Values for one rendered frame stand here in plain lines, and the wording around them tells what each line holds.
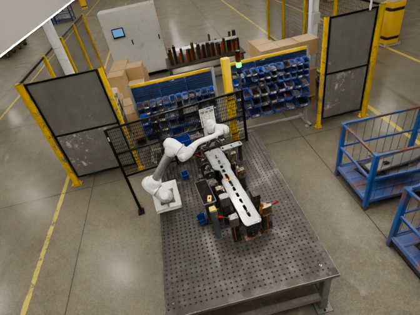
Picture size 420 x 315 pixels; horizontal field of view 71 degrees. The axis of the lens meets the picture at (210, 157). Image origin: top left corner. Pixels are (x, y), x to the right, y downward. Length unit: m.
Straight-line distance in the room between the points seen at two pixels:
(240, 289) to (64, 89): 3.75
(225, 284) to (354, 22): 4.36
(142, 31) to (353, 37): 6.01
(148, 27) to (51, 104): 5.03
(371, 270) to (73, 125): 4.68
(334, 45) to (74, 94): 4.21
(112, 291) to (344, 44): 5.02
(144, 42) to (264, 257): 7.76
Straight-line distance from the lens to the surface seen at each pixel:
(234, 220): 2.95
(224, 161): 3.70
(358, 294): 3.81
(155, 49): 9.65
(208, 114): 4.07
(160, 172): 3.33
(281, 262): 3.07
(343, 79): 5.87
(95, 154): 5.55
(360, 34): 5.69
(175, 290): 3.05
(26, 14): 0.56
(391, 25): 9.90
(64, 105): 5.16
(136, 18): 9.47
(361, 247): 4.15
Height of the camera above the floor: 3.30
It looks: 37 degrees down
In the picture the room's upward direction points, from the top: 12 degrees counter-clockwise
